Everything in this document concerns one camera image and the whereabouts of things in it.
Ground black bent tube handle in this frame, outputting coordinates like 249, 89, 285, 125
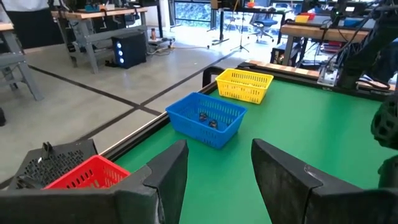
201, 65, 226, 89

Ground yellow plastic basket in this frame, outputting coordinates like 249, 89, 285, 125
215, 68, 275, 105

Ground blue plastic basket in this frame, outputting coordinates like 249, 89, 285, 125
165, 91, 248, 150

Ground wooden slab workbench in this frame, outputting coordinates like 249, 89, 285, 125
279, 23, 373, 67

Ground red plastic basket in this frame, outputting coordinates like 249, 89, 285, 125
43, 154, 131, 190

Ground person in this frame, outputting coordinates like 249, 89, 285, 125
371, 40, 398, 84

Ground green table mat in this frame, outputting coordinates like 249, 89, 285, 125
114, 79, 398, 224

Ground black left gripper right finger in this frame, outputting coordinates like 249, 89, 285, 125
251, 138, 364, 224

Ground black computer blue lights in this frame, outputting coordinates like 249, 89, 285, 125
111, 30, 147, 70

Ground black table border rail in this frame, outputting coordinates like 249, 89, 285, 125
98, 60, 398, 162

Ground blue office chair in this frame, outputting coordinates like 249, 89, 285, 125
248, 14, 280, 44

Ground black tripod stand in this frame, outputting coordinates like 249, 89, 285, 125
229, 12, 251, 53

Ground black standing desk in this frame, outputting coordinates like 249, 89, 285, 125
210, 6, 287, 47

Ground grey metal bench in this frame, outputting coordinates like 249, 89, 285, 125
0, 21, 45, 102

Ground small black clamp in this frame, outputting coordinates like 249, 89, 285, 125
37, 141, 54, 164

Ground grey power strip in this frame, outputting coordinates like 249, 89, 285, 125
147, 36, 177, 57

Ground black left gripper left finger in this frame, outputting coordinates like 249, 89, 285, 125
113, 139, 190, 224

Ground black perforated computer tower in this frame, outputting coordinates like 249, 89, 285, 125
7, 139, 100, 190

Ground window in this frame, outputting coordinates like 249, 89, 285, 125
174, 1, 213, 29

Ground small blue bin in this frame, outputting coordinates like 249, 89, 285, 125
343, 17, 362, 28

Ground grey workbench wooden surface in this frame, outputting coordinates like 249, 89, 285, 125
49, 6, 150, 75

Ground silver mounting bracket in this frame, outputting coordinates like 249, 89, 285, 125
317, 63, 340, 88

